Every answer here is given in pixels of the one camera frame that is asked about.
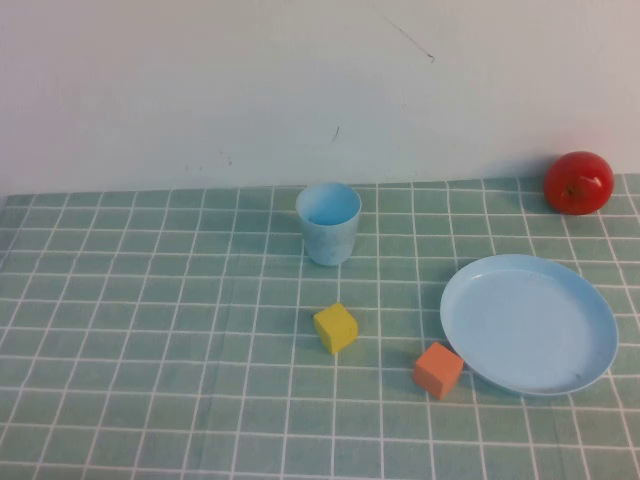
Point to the light blue plastic cup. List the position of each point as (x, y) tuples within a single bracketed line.
[(328, 225)]

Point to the light blue plastic plate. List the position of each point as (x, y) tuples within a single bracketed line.
[(530, 325)]

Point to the yellow foam cube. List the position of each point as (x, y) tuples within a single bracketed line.
[(336, 327)]

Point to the orange foam cube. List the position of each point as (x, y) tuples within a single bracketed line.
[(437, 370)]

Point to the green checked tablecloth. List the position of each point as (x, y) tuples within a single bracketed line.
[(150, 325)]

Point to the red tomato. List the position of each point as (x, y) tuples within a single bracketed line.
[(578, 182)]

